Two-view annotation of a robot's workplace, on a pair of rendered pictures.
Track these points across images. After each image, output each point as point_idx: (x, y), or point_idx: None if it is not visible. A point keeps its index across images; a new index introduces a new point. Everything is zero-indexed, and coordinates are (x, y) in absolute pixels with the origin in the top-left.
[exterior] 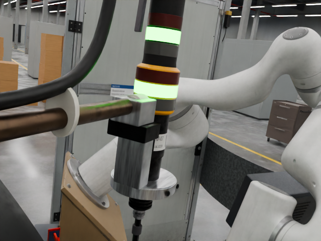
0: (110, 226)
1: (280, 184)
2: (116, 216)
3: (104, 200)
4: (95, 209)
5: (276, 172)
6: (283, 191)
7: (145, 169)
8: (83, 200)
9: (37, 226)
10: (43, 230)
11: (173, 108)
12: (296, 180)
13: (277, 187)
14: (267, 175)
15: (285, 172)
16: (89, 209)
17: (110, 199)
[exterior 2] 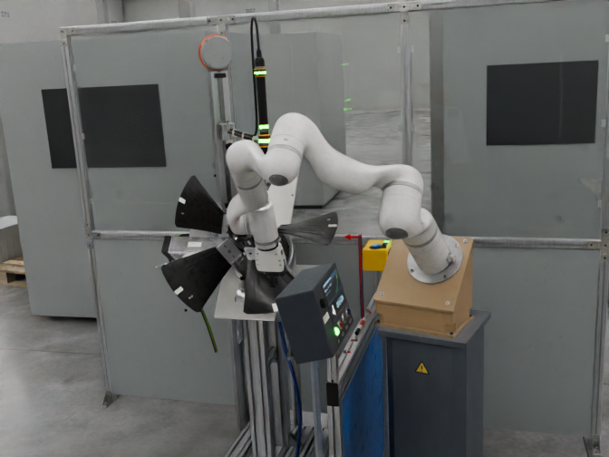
0: (391, 280)
1: (307, 275)
2: (420, 296)
3: (421, 275)
4: (401, 264)
5: (323, 275)
6: (299, 276)
7: None
8: (399, 250)
9: (486, 312)
10: (476, 313)
11: (259, 145)
12: (302, 284)
13: (306, 273)
14: (323, 270)
15: (317, 279)
16: (393, 256)
17: (447, 294)
